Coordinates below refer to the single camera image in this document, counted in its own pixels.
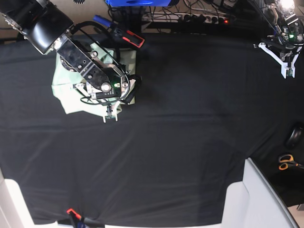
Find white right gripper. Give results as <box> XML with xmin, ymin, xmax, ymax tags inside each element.
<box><xmin>73</xmin><ymin>75</ymin><xmax>142</xmax><ymax>122</ymax></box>

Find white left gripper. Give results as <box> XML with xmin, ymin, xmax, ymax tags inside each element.
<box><xmin>253</xmin><ymin>42</ymin><xmax>303</xmax><ymax>78</ymax></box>

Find light green T-shirt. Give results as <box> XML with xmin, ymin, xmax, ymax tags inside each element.
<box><xmin>51</xmin><ymin>43</ymin><xmax>136</xmax><ymax>122</ymax></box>

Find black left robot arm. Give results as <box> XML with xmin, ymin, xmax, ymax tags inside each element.
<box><xmin>248</xmin><ymin>0</ymin><xmax>304</xmax><ymax>78</ymax></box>

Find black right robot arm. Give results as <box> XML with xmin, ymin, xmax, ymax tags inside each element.
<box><xmin>0</xmin><ymin>0</ymin><xmax>144</xmax><ymax>120</ymax></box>

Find red black clamp top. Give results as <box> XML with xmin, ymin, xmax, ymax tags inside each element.
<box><xmin>114</xmin><ymin>28</ymin><xmax>145</xmax><ymax>48</ymax></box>

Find black round object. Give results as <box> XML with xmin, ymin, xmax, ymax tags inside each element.
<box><xmin>285</xmin><ymin>122</ymin><xmax>304</xmax><ymax>150</ymax></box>

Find black table cloth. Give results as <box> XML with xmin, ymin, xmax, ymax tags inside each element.
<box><xmin>0</xmin><ymin>34</ymin><xmax>304</xmax><ymax>227</ymax></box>

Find blue stand base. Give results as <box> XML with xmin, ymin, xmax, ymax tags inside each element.
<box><xmin>105</xmin><ymin>0</ymin><xmax>171</xmax><ymax>7</ymax></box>

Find white box right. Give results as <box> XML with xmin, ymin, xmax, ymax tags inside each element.
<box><xmin>221</xmin><ymin>158</ymin><xmax>299</xmax><ymax>228</ymax></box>

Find white box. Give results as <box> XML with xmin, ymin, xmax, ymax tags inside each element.
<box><xmin>221</xmin><ymin>158</ymin><xmax>299</xmax><ymax>228</ymax></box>
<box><xmin>0</xmin><ymin>172</ymin><xmax>35</xmax><ymax>228</ymax></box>

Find red clamp bottom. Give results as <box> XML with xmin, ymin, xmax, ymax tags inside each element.
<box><xmin>66</xmin><ymin>208</ymin><xmax>82</xmax><ymax>220</ymax></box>

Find blue clamp bottom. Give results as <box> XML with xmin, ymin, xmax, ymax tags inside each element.
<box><xmin>70</xmin><ymin>217</ymin><xmax>105</xmax><ymax>228</ymax></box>

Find white box left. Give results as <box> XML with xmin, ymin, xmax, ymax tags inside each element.
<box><xmin>0</xmin><ymin>172</ymin><xmax>35</xmax><ymax>228</ymax></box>

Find blue handled tool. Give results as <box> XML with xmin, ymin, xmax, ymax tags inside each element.
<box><xmin>93</xmin><ymin>15</ymin><xmax>112</xmax><ymax>27</ymax></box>

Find orange handled scissors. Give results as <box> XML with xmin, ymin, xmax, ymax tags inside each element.
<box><xmin>278</xmin><ymin>154</ymin><xmax>304</xmax><ymax>171</ymax></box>

